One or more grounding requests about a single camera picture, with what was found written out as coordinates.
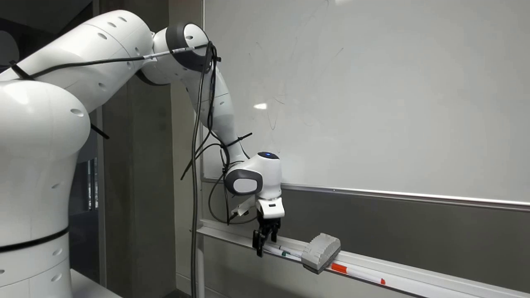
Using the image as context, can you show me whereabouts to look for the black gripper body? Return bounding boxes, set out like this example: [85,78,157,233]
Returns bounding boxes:
[254,217,282,240]

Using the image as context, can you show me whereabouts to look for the red whiteboard marker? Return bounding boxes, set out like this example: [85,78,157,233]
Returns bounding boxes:
[327,260,388,288]

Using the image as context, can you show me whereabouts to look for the white metal marker tray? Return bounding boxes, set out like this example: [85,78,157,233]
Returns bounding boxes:
[190,218,530,298]

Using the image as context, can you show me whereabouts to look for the grey whiteboard eraser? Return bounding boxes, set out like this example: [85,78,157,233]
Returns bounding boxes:
[299,232,342,276]

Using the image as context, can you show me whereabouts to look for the large whiteboard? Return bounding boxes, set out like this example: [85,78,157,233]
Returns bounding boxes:
[200,0,530,212]

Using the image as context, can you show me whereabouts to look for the white whiteboard stand post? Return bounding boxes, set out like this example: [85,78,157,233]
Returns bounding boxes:
[188,71,208,298]

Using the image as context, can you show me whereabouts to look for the grey hanging cable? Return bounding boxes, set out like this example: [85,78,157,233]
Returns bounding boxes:
[188,109,203,298]

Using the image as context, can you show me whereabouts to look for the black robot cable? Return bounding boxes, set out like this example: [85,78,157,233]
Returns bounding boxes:
[8,38,261,227]

